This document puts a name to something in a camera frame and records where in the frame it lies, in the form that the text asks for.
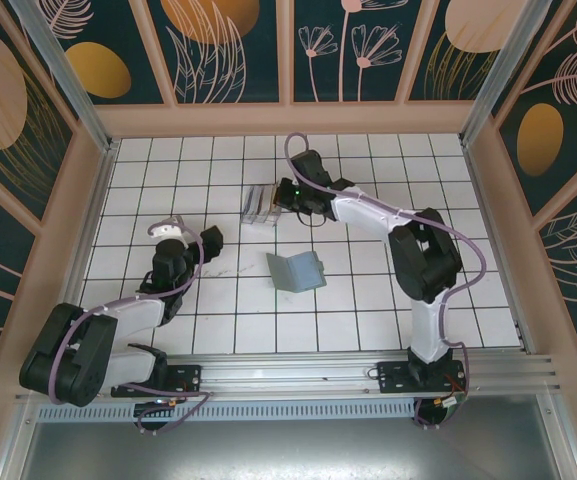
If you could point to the credit card stack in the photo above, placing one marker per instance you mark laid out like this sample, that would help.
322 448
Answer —
258 200

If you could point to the clear acrylic card box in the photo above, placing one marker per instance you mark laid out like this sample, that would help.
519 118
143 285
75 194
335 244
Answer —
259 221

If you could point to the green card holder wallet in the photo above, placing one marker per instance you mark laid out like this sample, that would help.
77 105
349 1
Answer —
303 272

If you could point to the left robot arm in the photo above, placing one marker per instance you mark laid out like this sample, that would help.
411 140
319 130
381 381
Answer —
133 312

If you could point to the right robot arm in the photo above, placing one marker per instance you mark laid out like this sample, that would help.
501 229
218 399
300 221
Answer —
368 210

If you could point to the small circuit board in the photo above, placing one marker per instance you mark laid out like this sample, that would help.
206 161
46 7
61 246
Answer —
450 402
158 402

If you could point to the panel with pink flowers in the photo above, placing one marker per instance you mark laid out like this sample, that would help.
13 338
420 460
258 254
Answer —
368 50

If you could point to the panel with orange circle leaves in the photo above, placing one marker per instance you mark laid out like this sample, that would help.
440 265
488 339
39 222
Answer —
208 50

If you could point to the panel with golden oval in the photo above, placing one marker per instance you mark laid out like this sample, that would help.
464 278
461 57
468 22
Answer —
98 70

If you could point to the grey metal sheet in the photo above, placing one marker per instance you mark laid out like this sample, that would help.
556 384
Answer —
288 450

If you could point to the panel with pink circle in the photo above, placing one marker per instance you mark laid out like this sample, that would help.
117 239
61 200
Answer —
468 30

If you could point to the panel with gold oval feather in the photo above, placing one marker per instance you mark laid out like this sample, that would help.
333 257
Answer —
543 140

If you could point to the aluminium side rail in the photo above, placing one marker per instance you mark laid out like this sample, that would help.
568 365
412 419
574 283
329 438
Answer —
85 250
498 250

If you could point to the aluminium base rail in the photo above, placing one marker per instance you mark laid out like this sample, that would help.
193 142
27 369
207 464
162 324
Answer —
288 375

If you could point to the aluminium corner post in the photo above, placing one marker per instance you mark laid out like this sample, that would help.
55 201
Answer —
63 70
508 70

